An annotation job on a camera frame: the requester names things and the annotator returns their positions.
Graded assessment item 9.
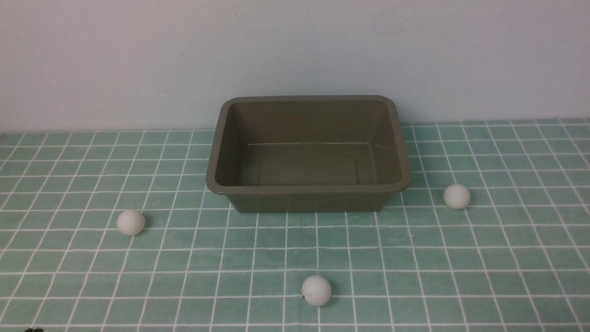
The white ball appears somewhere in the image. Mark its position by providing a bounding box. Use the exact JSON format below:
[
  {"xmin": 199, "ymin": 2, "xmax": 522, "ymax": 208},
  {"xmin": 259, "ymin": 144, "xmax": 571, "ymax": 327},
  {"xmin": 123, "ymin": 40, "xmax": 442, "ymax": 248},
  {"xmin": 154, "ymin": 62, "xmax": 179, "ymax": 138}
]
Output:
[
  {"xmin": 443, "ymin": 184, "xmax": 471, "ymax": 210},
  {"xmin": 117, "ymin": 210, "xmax": 146, "ymax": 236},
  {"xmin": 301, "ymin": 274, "xmax": 332, "ymax": 307}
]

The olive green plastic bin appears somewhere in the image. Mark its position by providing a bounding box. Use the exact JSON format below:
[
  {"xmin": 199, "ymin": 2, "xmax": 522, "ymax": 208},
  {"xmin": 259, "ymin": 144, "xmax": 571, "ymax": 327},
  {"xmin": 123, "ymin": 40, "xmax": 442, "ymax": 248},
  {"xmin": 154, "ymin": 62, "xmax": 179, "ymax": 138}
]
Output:
[{"xmin": 206, "ymin": 95, "xmax": 412, "ymax": 213}]

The green checked tablecloth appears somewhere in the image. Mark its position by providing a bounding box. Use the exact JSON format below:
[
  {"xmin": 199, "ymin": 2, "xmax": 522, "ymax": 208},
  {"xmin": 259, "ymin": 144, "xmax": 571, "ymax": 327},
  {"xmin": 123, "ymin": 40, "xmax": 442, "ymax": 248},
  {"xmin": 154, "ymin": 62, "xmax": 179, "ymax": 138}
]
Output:
[{"xmin": 0, "ymin": 119, "xmax": 590, "ymax": 332}]

